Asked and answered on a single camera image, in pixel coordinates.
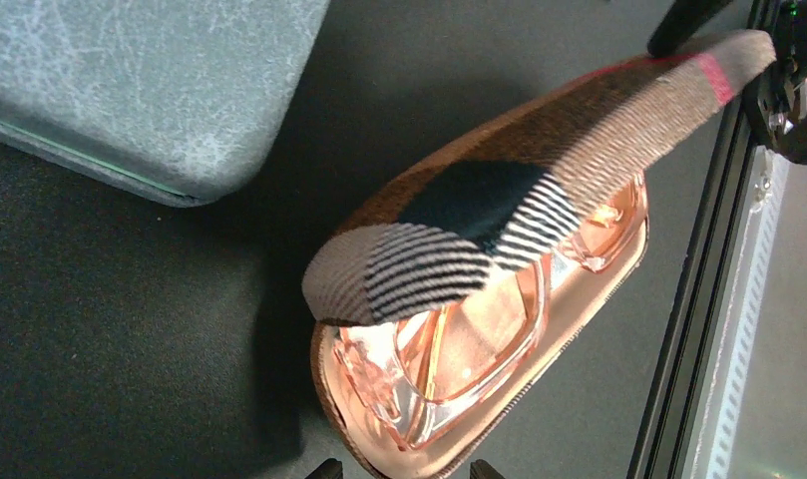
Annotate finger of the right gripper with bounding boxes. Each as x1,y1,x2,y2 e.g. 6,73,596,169
646,0,731,58

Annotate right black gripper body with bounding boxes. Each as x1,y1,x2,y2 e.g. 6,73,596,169
744,1,807,166

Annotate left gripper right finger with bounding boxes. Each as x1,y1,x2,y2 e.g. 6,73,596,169
469,459,506,479

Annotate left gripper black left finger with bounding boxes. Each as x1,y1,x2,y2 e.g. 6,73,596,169
305,458,343,479

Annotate brown translucent sunglasses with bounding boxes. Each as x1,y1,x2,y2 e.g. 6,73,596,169
332,174,648,450

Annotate brown plaid glasses case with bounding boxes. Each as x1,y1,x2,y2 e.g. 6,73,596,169
302,30,776,478

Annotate blue-grey glasses case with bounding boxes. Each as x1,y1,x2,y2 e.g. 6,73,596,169
0,0,328,208

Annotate white slotted cable duct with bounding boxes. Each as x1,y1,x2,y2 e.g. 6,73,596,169
681,146,788,478

